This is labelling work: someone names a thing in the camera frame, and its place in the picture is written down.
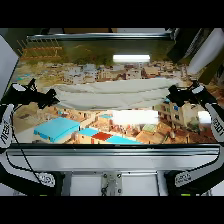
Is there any brown wooden rack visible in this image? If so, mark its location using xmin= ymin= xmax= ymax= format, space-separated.
xmin=17 ymin=37 xmax=64 ymax=62

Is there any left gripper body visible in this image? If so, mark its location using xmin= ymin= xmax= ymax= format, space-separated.
xmin=36 ymin=88 xmax=61 ymax=109

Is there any silver frame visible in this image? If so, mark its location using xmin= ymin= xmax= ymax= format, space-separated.
xmin=0 ymin=32 xmax=224 ymax=197

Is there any black cable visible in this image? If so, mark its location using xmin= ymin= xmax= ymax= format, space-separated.
xmin=19 ymin=145 xmax=38 ymax=177

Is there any white garment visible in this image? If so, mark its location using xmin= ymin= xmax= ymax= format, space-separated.
xmin=186 ymin=27 xmax=224 ymax=76

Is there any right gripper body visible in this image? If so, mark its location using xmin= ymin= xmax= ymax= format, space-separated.
xmin=166 ymin=84 xmax=188 ymax=108

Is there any cream garment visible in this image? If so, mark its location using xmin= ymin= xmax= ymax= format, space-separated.
xmin=53 ymin=77 xmax=183 ymax=112

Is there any brown garment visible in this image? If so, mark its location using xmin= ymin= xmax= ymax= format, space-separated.
xmin=199 ymin=49 xmax=224 ymax=86

